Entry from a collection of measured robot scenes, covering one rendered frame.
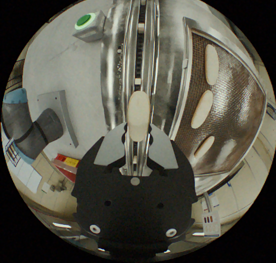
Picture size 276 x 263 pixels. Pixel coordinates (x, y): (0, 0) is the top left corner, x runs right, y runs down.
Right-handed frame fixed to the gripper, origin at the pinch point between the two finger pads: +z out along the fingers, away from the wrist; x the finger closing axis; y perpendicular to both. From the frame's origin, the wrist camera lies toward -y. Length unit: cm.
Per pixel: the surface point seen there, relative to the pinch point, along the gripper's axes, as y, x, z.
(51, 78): -12.4, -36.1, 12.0
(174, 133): 5.1, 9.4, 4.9
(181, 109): -1.5, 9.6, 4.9
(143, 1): -33.9, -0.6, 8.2
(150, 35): -18.8, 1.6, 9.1
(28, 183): 237, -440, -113
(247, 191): 172, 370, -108
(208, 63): -13.0, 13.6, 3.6
